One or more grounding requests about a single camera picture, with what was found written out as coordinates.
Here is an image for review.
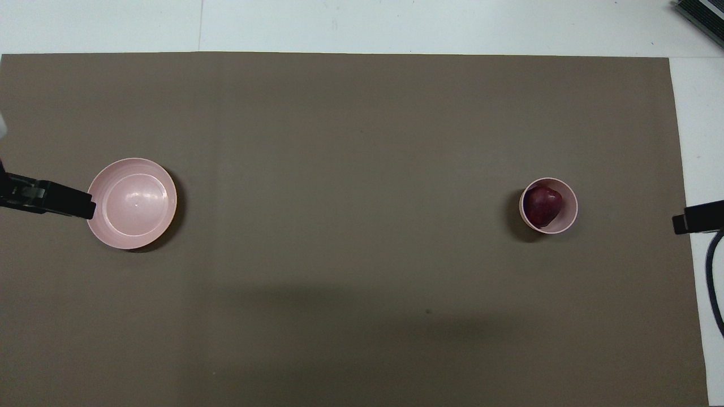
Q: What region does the dark red apple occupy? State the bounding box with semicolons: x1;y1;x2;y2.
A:
524;185;564;228

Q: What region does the pink plate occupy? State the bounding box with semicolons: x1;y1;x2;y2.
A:
87;157;178;250

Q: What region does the pink bowl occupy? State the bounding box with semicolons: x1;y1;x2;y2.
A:
519;177;579;235

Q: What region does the dark ribbed device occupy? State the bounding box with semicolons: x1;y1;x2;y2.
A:
673;0;724;49

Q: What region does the brown table mat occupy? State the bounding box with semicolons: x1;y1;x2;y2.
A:
0;52;709;407

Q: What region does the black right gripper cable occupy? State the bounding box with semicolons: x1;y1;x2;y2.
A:
704;229;724;340

